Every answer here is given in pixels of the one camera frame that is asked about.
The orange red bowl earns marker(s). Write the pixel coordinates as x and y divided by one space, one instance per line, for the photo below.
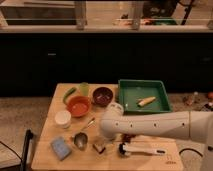
79 106

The white cup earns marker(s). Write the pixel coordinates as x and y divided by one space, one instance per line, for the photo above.
63 119

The green plastic tray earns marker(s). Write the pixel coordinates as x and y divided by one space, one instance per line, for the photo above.
131 91

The dark maroon bowl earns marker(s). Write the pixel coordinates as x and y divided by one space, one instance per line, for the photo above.
102 96

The blue sponge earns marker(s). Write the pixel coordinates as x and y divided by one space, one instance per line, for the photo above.
60 148

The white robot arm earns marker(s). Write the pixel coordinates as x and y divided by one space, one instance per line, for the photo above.
194 125

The metal measuring cup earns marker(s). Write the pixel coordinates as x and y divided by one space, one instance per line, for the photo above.
80 139

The light green cup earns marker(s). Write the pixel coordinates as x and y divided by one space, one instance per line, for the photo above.
84 88

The dark red grapes toy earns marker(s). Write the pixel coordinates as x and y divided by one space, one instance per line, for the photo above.
126 138

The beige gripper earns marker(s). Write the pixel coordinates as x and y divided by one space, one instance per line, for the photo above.
105 141

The black chair frame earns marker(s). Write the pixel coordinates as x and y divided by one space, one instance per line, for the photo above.
28 137

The wooden whiteboard eraser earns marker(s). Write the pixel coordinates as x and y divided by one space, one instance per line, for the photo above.
99 147

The white handled dish brush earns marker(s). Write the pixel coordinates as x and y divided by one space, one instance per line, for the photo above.
127 150

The green pepper toy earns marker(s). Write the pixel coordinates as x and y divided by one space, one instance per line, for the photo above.
68 93

